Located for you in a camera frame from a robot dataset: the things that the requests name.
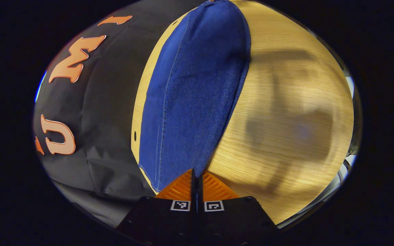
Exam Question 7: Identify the black backdrop cloth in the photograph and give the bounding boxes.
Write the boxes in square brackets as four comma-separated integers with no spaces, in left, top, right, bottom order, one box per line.
[33,0,211,202]

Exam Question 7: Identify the blue denim jeans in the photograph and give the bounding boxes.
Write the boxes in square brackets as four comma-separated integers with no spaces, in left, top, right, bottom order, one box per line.
[138,0,251,195]

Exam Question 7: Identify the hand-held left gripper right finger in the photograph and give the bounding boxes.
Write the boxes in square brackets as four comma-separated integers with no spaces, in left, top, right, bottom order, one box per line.
[197,170,279,245]

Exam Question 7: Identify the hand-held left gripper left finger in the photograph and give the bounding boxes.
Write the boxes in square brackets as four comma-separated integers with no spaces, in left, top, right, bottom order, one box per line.
[117,168,197,246]

